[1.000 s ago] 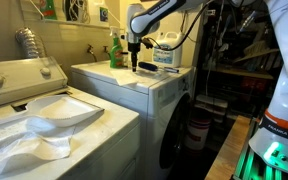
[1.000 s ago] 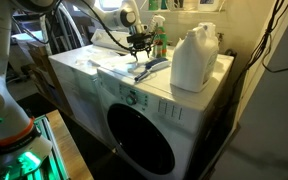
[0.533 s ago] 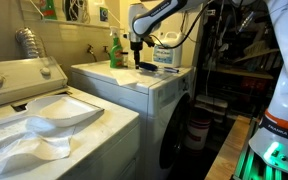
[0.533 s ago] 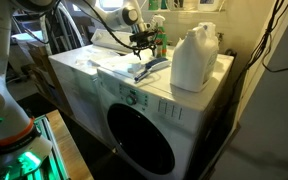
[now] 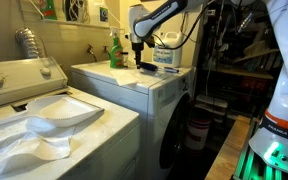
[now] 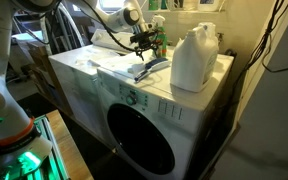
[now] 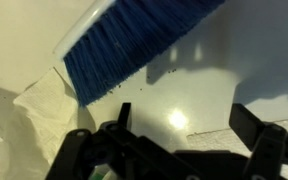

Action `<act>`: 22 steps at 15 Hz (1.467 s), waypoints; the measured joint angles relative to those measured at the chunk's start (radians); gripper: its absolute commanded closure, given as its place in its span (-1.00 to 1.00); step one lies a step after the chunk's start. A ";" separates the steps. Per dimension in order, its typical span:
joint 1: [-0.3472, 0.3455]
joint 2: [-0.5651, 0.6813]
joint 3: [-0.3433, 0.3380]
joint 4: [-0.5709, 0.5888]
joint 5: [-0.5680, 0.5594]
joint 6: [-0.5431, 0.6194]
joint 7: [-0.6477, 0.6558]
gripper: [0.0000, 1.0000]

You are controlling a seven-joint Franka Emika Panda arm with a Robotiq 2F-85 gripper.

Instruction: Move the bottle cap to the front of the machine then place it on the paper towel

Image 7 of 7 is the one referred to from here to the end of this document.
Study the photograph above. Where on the white front-load washing machine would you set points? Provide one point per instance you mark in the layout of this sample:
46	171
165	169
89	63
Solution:
190	93

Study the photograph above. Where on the crumpled white tissue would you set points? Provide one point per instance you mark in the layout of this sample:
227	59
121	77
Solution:
40	110

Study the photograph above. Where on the blue bristle brush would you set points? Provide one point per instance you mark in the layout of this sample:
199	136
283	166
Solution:
124	46

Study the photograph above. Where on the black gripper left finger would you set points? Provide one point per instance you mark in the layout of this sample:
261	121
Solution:
125	116

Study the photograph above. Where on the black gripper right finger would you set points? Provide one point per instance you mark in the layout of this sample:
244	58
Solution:
247	126

